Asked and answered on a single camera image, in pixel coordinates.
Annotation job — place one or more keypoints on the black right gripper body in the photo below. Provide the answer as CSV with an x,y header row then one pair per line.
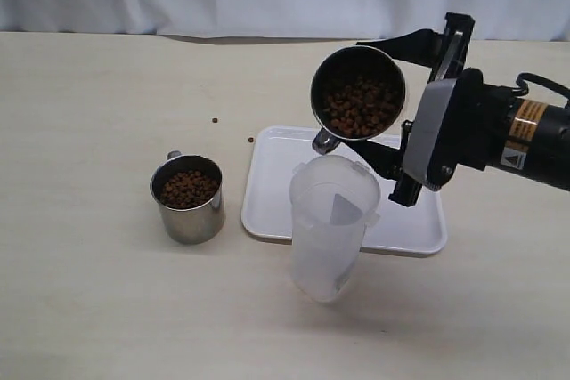
x,y
461,141

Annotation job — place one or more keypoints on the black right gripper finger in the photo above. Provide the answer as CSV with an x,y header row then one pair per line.
x,y
385,161
421,47

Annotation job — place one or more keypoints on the steel mug with kibble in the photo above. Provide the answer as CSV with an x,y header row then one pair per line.
x,y
356,94
188,189

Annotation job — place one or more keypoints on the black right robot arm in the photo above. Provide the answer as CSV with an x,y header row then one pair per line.
x,y
528,138

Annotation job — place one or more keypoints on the translucent plastic container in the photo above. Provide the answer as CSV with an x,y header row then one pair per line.
x,y
334,200

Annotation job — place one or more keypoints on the white plastic tray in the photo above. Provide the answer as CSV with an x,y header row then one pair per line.
x,y
417,231

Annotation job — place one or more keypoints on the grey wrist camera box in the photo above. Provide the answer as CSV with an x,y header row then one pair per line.
x,y
424,132

